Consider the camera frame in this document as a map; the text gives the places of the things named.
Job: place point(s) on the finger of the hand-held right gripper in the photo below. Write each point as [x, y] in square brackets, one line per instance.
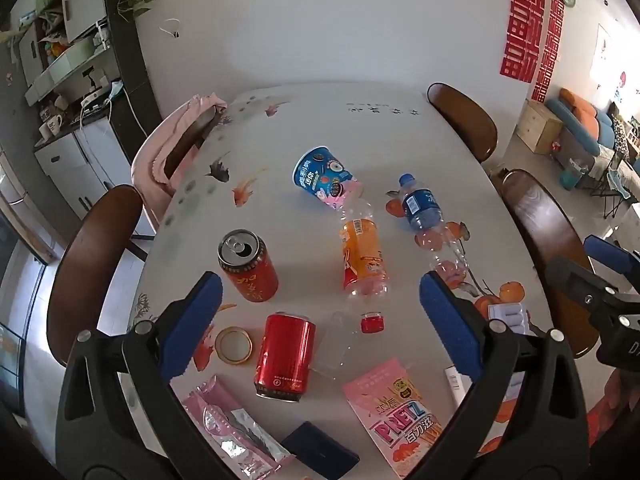
[575, 280]
[607, 253]

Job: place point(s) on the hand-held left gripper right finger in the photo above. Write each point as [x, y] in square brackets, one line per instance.
[450, 330]

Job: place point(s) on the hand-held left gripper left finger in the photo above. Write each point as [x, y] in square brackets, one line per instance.
[192, 325]

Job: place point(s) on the red can with top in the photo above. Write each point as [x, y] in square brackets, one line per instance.
[250, 272]

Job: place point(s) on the pink snack box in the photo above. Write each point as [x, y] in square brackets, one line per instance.
[395, 410]

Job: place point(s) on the red drink can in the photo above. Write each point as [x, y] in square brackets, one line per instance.
[285, 355]

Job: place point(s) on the pink snack wrapper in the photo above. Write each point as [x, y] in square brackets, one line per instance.
[235, 425]

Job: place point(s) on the orange label plastic bottle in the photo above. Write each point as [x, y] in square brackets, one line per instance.
[361, 250]

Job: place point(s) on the gold jar lid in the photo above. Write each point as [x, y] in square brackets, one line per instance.
[220, 347]

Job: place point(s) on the brown wooden chair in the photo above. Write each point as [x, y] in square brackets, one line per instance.
[545, 240]
[95, 270]
[467, 122]

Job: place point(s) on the white blister tray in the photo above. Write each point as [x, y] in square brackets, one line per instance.
[510, 316]

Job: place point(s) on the folding metal rack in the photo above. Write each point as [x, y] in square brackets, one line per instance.
[610, 185]

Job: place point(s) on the red bottle cap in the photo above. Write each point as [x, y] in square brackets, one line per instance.
[372, 323]

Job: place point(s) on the teal small bucket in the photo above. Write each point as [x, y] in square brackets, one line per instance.
[570, 179]

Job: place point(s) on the clear plastic cup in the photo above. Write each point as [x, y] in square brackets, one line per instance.
[337, 345]

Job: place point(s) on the blue label plastic bottle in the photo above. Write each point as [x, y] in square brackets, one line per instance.
[425, 210]

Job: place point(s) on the blue and orange sofa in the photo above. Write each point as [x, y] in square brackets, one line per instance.
[580, 115]

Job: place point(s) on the light wooden side cabinet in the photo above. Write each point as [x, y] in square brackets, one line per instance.
[537, 127]

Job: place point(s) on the dark blue wallet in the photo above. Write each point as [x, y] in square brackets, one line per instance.
[320, 450]

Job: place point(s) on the white low cabinet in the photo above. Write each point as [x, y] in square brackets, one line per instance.
[85, 165]

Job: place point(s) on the blue paper snack cup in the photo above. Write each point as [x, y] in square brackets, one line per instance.
[322, 180]

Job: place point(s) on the white printed tablecloth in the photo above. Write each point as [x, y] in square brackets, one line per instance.
[310, 125]

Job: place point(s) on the white mug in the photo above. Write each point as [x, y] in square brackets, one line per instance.
[50, 126]

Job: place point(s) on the blue face mask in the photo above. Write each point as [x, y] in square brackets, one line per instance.
[116, 90]

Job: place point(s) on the wall picture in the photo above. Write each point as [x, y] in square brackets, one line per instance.
[601, 50]

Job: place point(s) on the red paper wall decoration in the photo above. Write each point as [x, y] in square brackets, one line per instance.
[550, 45]
[522, 20]

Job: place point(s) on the cluttered wall shelf unit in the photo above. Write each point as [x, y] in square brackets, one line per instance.
[70, 20]

